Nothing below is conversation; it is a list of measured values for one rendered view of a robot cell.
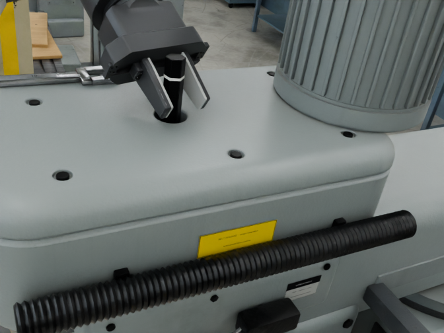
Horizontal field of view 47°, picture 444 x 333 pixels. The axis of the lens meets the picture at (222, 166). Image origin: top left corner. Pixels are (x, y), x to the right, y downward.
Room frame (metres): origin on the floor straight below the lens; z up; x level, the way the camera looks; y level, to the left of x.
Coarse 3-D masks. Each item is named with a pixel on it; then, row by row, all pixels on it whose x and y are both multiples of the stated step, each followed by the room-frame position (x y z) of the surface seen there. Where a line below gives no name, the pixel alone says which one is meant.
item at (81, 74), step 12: (60, 72) 0.56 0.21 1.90; (72, 72) 0.56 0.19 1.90; (84, 72) 0.57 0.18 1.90; (96, 72) 0.58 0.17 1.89; (0, 84) 0.51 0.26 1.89; (12, 84) 0.52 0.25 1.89; (24, 84) 0.52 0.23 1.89; (36, 84) 0.53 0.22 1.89; (84, 84) 0.55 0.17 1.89; (96, 84) 0.55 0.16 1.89; (108, 84) 0.56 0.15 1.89
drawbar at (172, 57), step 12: (168, 60) 0.50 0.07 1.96; (180, 60) 0.50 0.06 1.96; (168, 72) 0.50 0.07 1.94; (180, 72) 0.50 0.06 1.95; (168, 84) 0.50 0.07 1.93; (180, 84) 0.50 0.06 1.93; (168, 96) 0.50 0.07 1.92; (180, 96) 0.51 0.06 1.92; (180, 108) 0.51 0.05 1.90; (168, 120) 0.50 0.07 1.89
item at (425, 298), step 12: (432, 288) 0.66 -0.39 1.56; (408, 300) 0.64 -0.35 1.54; (420, 300) 0.64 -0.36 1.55; (432, 300) 0.63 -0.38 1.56; (360, 312) 0.65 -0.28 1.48; (372, 312) 0.63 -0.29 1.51; (420, 312) 0.63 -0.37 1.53; (432, 312) 0.63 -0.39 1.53; (360, 324) 0.64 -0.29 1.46; (372, 324) 0.63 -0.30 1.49; (384, 324) 0.61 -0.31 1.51; (432, 324) 0.61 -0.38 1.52
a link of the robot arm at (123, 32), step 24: (96, 0) 0.54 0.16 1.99; (120, 0) 0.55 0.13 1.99; (144, 0) 0.56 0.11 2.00; (96, 24) 0.56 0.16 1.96; (120, 24) 0.52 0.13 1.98; (144, 24) 0.53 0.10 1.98; (168, 24) 0.55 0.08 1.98; (120, 48) 0.49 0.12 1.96; (144, 48) 0.50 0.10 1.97; (168, 48) 0.52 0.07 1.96; (192, 48) 0.55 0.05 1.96; (120, 72) 0.50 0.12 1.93
